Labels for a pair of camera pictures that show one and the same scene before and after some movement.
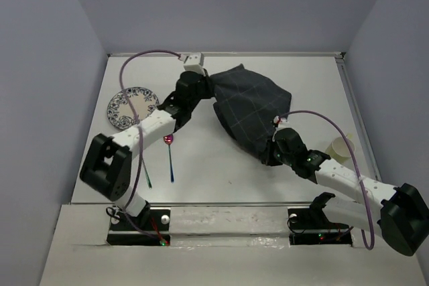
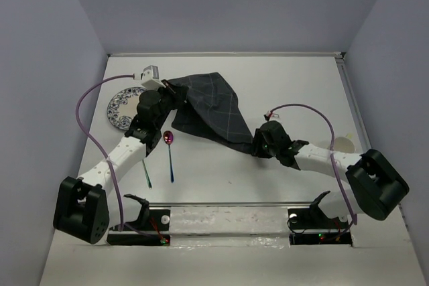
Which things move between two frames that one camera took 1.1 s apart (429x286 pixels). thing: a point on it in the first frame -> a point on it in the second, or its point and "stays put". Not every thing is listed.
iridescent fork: (147, 175) stays put
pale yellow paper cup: (338, 151) stays put
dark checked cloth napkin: (247, 104) -> (212, 112)
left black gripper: (208, 85) -> (169, 91)
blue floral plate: (120, 112) stays put
